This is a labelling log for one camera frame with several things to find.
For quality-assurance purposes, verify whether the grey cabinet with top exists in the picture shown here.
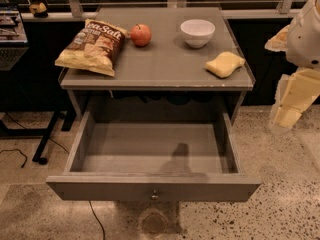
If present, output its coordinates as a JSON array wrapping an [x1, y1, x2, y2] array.
[[61, 7, 255, 118]]

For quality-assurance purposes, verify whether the black floor cable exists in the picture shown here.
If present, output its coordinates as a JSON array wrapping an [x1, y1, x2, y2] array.
[[0, 148, 29, 169]]

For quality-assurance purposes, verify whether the red apple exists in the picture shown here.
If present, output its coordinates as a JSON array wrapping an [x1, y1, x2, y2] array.
[[130, 24, 151, 47]]

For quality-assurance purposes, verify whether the small yellow black object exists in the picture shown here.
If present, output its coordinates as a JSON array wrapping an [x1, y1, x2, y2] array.
[[29, 2, 48, 18]]

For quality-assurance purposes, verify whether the sea salt chips bag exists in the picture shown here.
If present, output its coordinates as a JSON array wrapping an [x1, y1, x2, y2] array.
[[55, 19, 128, 77]]

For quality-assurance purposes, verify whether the laptop on left desk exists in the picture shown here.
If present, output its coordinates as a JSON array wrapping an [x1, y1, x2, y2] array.
[[0, 3, 29, 71]]

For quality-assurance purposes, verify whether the white ceramic bowl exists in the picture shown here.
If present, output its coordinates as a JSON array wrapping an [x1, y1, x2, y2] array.
[[180, 19, 215, 48]]

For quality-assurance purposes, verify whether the black desk with legs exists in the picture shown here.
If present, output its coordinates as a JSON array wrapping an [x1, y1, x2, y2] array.
[[0, 21, 84, 165]]

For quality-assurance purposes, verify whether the black cable under drawer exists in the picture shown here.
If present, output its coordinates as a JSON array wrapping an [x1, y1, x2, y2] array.
[[87, 201, 107, 240]]

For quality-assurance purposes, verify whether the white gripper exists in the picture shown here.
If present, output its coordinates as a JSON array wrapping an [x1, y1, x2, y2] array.
[[264, 0, 320, 131]]

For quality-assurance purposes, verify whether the metal drawer knob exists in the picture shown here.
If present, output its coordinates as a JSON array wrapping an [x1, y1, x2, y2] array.
[[150, 190, 159, 201]]

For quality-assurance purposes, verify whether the yellow sponge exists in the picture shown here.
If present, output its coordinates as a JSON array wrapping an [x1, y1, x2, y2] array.
[[205, 51, 245, 78]]

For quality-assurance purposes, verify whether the open grey top drawer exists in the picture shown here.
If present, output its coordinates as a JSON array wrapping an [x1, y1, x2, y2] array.
[[47, 96, 260, 202]]

